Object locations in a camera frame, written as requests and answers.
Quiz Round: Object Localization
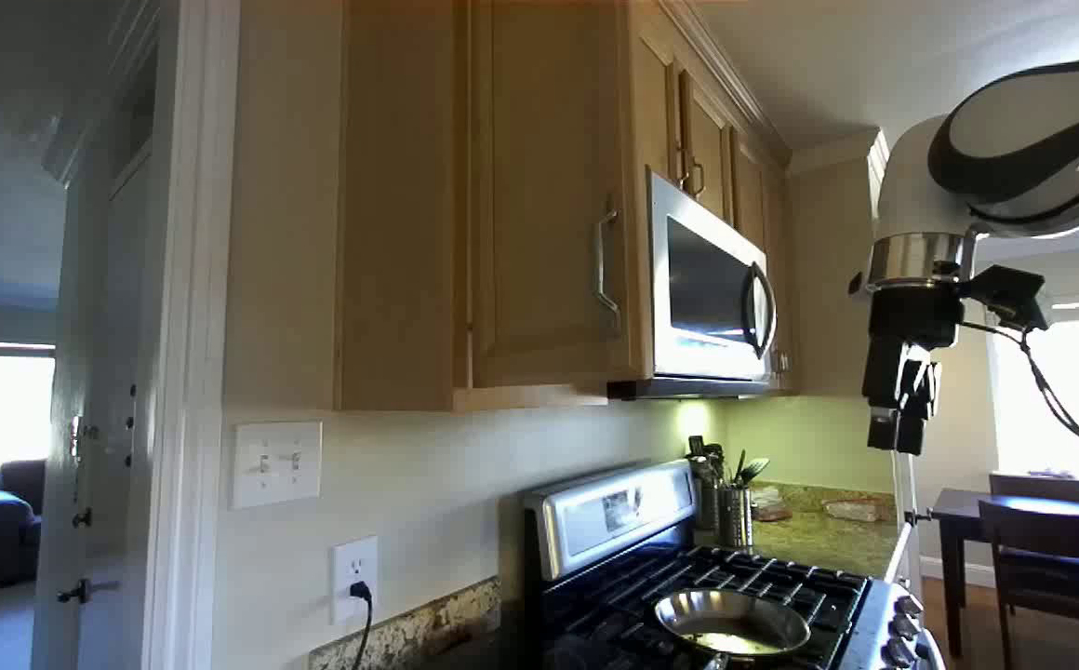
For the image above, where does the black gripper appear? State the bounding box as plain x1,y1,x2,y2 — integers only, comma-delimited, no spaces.
863,288,963,454

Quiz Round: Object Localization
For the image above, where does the light wood cabinet door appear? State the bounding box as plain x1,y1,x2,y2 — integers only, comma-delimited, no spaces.
474,0,624,386

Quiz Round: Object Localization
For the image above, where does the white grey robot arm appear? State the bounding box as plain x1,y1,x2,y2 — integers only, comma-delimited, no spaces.
849,61,1079,454

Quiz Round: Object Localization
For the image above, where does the white interior door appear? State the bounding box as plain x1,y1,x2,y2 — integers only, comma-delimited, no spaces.
31,51,164,670

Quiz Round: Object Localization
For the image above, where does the dark wooden dining table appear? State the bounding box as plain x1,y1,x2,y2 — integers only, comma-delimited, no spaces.
930,482,1079,661

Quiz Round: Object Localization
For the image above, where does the granite countertop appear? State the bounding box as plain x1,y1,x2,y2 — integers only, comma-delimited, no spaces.
752,482,898,576

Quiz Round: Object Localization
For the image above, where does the stainless steel microwave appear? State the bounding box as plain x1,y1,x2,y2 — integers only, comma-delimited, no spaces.
648,175,778,381

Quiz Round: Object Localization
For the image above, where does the steel utensil holder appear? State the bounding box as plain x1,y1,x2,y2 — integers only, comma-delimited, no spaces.
717,489,754,547

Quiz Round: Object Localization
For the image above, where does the dark pepper grinder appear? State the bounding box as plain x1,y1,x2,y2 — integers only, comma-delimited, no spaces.
689,435,726,533

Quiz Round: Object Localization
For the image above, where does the dark wooden chair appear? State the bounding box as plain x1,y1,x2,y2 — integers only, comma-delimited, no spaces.
979,504,1079,667

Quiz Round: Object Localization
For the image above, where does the silver frying pan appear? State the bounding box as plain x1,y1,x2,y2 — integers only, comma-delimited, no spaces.
651,588,813,657

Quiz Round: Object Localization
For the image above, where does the upper wood cabinets row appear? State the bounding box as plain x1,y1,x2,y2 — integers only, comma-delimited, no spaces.
628,0,783,249

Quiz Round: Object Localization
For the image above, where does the stainless steel gas stove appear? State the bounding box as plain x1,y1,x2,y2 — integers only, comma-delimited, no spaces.
524,461,945,670

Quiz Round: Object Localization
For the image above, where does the white power outlet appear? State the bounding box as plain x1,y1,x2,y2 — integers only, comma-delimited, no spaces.
331,541,378,624

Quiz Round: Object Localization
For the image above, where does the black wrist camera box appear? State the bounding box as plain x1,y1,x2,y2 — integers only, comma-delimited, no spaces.
968,264,1048,332

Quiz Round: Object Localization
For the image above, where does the light wood wall cabinet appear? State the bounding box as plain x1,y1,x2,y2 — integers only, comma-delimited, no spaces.
335,0,651,414

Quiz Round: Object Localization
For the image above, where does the black power plug cable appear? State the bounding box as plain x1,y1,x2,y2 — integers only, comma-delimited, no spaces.
346,576,378,670

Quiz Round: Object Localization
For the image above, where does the white light switch plate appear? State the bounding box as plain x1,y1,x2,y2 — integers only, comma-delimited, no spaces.
232,420,325,511

